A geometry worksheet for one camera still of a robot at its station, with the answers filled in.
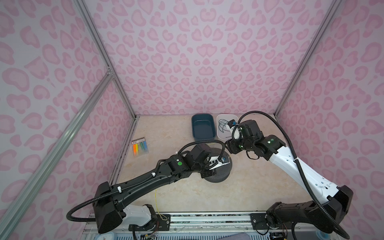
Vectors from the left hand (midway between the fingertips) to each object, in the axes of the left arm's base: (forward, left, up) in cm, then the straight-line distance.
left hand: (218, 160), depth 71 cm
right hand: (+10, -7, +2) cm, 12 cm away
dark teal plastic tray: (+42, +4, -25) cm, 49 cm away
